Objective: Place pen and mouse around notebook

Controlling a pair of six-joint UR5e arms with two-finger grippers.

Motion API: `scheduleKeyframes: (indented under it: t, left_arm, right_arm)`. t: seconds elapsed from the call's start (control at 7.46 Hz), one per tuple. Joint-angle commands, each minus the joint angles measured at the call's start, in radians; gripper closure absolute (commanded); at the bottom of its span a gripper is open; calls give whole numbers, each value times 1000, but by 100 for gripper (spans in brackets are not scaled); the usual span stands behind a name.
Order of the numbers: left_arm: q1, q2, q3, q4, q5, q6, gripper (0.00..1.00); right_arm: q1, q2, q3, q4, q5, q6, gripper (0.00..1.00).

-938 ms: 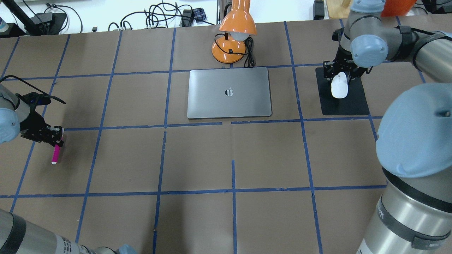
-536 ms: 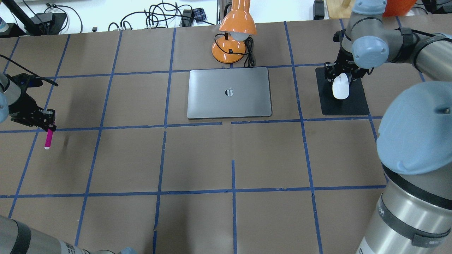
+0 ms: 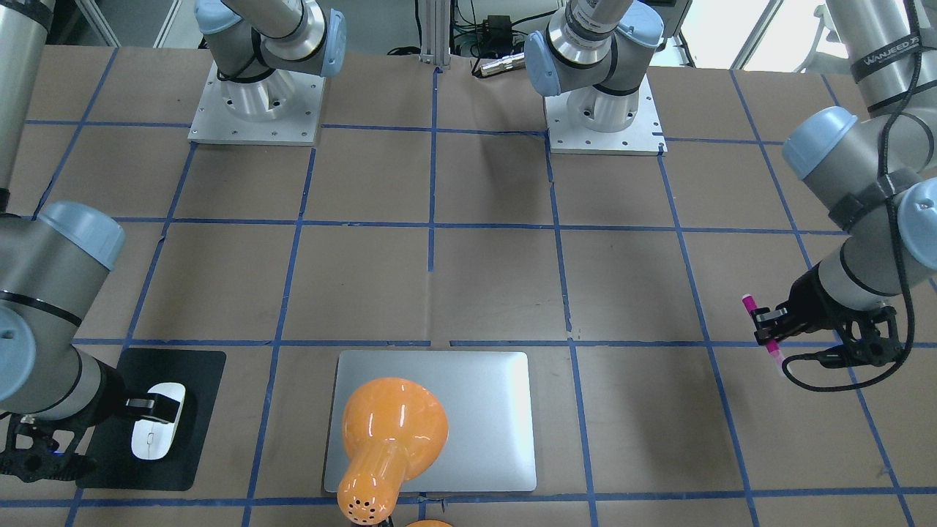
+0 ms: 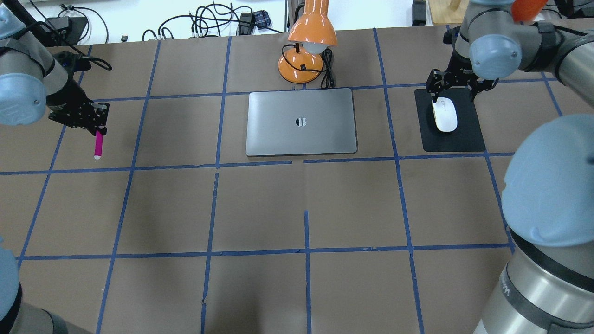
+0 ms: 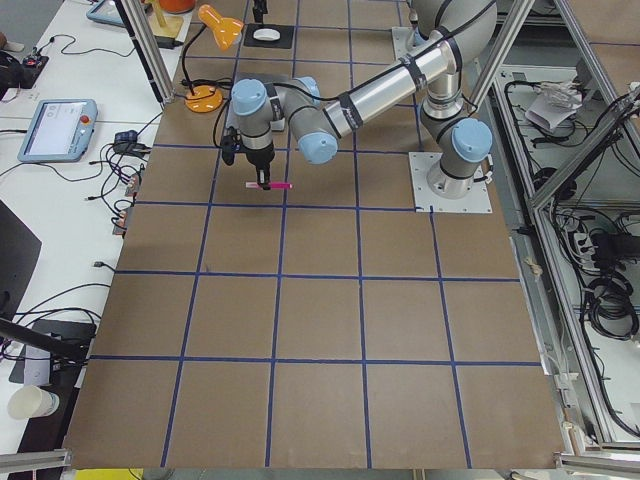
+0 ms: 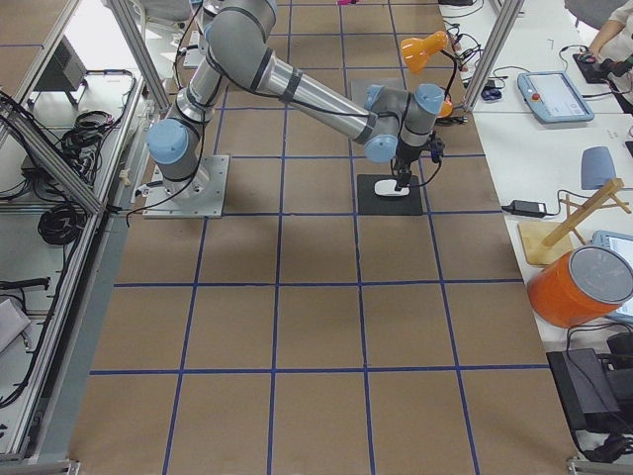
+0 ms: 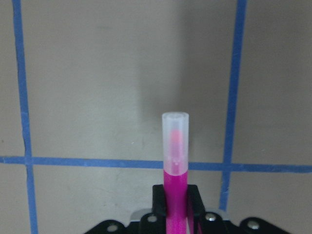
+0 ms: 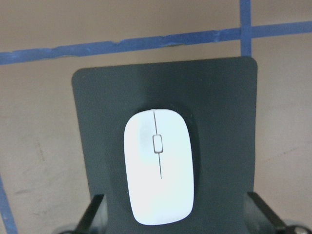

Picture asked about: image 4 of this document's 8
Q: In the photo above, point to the black mousepad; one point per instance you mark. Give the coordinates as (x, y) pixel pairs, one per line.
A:
(467, 137)

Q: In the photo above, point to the grey laptop notebook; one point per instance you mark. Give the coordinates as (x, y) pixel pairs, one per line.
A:
(301, 122)

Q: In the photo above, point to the black power adapter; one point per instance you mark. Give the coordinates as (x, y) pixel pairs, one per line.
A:
(245, 24)

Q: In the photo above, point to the orange cylindrical bucket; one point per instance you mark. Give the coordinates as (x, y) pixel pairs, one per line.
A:
(527, 10)

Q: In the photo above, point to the orange desk lamp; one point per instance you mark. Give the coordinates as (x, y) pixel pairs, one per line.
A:
(307, 54)

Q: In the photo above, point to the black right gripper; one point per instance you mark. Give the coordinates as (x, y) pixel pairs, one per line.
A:
(459, 74)

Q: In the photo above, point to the black laptop charger brick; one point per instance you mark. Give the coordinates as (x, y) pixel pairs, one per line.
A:
(72, 29)

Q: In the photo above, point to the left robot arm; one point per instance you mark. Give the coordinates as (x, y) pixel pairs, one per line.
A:
(32, 81)

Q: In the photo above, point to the pink marker pen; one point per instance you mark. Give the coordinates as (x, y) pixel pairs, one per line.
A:
(98, 146)

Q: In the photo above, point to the white computer mouse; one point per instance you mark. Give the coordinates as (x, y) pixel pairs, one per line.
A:
(445, 115)

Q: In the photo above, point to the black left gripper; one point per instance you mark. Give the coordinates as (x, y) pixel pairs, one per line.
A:
(73, 102)

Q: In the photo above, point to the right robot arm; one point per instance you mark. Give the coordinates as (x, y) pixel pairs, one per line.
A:
(547, 285)

